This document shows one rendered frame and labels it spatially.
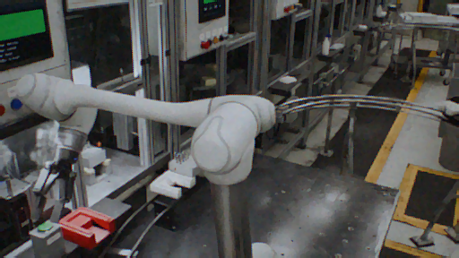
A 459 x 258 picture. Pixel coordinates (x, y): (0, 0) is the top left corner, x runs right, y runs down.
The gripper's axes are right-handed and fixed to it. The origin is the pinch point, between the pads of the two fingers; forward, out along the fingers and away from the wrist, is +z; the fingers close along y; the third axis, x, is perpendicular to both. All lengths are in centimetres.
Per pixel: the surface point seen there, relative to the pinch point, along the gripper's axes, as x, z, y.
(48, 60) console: -9.8, -46.0, 8.8
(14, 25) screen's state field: -8, -48, 26
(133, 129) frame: -22, -46, -69
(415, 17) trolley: 112, -348, -452
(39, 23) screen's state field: -7, -53, 19
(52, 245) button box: -2.5, 9.5, -10.1
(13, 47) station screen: -9.0, -42.8, 23.6
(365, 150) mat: 78, -117, -314
